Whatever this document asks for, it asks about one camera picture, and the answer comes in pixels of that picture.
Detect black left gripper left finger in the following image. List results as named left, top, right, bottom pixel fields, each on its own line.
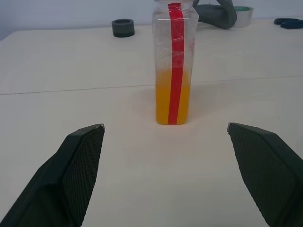
left=0, top=123, right=105, bottom=227

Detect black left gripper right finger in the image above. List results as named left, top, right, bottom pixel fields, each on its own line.
left=226, top=122, right=303, bottom=227

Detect yellow liquid bottle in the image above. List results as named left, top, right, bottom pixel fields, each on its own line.
left=151, top=0, right=198, bottom=125

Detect silver tape roll green core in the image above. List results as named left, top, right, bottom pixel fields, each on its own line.
left=233, top=6, right=254, bottom=28

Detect grey curved plastic shell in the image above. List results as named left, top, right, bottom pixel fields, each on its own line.
left=193, top=0, right=238, bottom=30

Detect black round cylinder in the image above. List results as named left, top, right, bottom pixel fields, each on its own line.
left=111, top=18, right=135, bottom=38

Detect blue handled scissors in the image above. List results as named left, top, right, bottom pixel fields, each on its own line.
left=274, top=17, right=303, bottom=30

